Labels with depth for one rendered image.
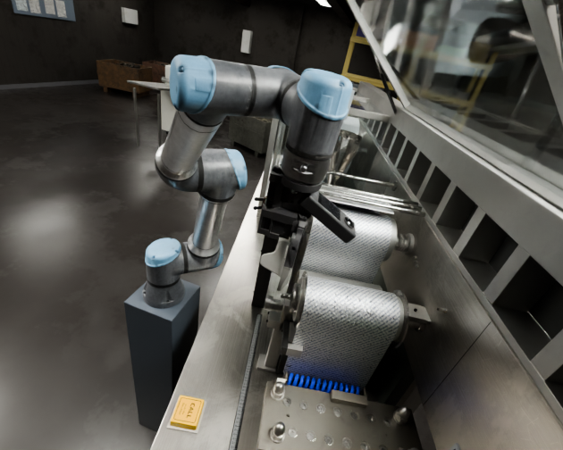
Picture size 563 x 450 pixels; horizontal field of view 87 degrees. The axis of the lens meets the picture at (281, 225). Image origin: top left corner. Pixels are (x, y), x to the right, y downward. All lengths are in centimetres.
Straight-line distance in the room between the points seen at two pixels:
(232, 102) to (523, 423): 65
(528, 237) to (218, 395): 86
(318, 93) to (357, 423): 78
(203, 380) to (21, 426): 127
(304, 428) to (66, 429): 145
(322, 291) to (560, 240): 45
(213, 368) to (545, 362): 83
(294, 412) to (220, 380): 27
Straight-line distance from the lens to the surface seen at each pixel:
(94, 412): 209
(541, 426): 63
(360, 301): 78
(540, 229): 66
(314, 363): 90
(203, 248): 108
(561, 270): 62
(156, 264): 110
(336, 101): 43
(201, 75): 46
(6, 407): 225
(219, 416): 100
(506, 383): 67
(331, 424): 90
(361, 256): 94
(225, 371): 106
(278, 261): 53
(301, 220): 51
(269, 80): 50
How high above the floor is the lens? 180
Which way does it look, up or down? 31 degrees down
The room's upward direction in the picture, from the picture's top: 12 degrees clockwise
